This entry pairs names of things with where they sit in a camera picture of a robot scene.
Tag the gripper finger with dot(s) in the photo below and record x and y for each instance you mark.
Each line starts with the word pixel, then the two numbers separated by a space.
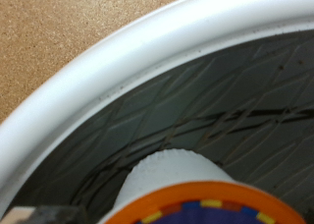
pixel 49 215

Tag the K-cup pod with orange lid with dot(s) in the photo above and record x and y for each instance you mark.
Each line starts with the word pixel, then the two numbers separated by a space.
pixel 173 171

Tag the white two-tier turntable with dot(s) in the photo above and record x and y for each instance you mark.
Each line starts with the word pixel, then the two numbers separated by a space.
pixel 163 44

